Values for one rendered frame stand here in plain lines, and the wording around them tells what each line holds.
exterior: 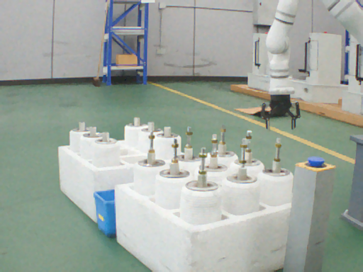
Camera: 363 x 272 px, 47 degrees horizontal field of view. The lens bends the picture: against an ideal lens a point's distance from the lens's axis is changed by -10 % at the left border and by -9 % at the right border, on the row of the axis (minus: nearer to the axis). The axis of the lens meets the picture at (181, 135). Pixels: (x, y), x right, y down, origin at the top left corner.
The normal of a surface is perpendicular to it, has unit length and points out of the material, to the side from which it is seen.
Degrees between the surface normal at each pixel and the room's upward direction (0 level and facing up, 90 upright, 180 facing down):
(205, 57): 90
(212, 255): 90
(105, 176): 90
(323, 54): 90
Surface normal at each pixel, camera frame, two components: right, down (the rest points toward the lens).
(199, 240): 0.54, 0.17
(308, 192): -0.84, 0.08
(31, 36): 0.28, 0.19
